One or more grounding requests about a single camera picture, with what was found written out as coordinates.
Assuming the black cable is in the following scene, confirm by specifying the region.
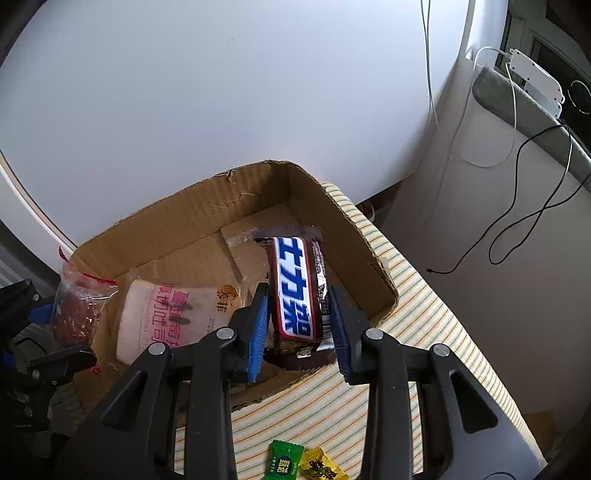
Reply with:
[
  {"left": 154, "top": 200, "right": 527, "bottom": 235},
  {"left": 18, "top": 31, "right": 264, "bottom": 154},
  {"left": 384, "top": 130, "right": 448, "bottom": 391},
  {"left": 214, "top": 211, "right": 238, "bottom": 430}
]
[{"left": 427, "top": 121, "right": 591, "bottom": 276}]

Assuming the grey ledge pad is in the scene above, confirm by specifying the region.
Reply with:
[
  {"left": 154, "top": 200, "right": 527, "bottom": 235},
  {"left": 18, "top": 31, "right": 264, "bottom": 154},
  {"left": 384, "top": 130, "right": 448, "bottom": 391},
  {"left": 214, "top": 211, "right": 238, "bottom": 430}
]
[{"left": 472, "top": 67, "right": 591, "bottom": 185}]

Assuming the brown chocolate bar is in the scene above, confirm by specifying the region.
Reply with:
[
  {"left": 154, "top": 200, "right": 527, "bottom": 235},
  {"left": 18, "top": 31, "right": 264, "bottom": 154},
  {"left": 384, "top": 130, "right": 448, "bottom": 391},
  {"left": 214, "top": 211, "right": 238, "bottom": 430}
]
[{"left": 252, "top": 224, "right": 335, "bottom": 372}]

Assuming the green wrapped candy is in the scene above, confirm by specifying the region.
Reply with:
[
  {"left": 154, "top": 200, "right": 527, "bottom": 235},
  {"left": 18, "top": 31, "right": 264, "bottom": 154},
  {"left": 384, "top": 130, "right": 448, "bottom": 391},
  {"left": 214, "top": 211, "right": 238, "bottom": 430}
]
[{"left": 263, "top": 439, "right": 305, "bottom": 478}]

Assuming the clear bag of red snacks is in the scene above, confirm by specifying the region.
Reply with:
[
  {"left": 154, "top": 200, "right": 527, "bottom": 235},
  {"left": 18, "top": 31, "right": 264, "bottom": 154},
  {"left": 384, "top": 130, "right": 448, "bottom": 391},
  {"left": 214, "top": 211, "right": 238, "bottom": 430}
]
[{"left": 52, "top": 247, "right": 120, "bottom": 347}]

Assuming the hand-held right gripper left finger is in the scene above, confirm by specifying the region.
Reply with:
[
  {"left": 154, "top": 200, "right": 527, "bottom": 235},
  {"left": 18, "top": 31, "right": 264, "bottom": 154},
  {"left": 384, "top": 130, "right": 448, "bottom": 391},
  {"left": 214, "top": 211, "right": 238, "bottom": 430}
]
[{"left": 55, "top": 282, "right": 273, "bottom": 480}]

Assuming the cardboard box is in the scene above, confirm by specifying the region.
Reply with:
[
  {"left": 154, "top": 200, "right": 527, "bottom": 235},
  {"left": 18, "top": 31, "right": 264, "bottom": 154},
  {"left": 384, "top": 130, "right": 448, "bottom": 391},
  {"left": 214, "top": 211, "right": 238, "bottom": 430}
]
[{"left": 69, "top": 160, "right": 400, "bottom": 414}]

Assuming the yellow wrapped candy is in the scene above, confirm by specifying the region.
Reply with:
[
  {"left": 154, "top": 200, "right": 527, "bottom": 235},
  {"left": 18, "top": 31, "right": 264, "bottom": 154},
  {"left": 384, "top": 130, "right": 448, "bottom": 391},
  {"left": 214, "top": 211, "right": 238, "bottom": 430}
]
[{"left": 299, "top": 447, "right": 348, "bottom": 480}]

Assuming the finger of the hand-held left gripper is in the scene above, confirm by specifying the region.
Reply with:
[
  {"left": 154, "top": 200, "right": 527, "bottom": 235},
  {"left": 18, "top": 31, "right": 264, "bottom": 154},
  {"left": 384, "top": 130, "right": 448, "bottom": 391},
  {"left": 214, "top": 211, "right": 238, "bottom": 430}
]
[
  {"left": 27, "top": 344, "right": 98, "bottom": 386},
  {"left": 0, "top": 279, "right": 58, "bottom": 326}
]

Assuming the thin white wall cable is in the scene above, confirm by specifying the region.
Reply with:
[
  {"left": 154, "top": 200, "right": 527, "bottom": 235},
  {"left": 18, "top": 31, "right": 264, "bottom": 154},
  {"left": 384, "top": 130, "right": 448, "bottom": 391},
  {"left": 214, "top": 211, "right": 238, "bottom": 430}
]
[{"left": 420, "top": 0, "right": 439, "bottom": 134}]

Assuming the white pink bread packet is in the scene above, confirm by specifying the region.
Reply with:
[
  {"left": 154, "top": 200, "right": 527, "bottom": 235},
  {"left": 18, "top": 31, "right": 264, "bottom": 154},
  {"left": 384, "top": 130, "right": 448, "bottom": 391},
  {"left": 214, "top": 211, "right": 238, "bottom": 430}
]
[{"left": 115, "top": 277, "right": 243, "bottom": 367}]

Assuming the white power strip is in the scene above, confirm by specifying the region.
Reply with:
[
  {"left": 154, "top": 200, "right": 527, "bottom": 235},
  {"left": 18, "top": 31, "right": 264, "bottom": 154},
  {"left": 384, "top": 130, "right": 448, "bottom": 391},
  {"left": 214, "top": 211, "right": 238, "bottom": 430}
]
[{"left": 505, "top": 48, "right": 566, "bottom": 116}]

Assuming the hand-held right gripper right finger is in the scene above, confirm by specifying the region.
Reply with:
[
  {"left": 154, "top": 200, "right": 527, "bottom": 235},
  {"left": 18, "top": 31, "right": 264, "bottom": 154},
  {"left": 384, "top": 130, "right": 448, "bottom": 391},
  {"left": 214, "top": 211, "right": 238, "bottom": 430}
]
[{"left": 329, "top": 284, "right": 550, "bottom": 480}]

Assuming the striped blanket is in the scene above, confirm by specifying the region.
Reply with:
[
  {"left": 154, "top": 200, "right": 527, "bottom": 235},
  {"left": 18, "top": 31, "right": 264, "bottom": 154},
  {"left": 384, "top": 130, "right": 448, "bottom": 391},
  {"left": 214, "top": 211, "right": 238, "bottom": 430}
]
[{"left": 46, "top": 181, "right": 548, "bottom": 480}]

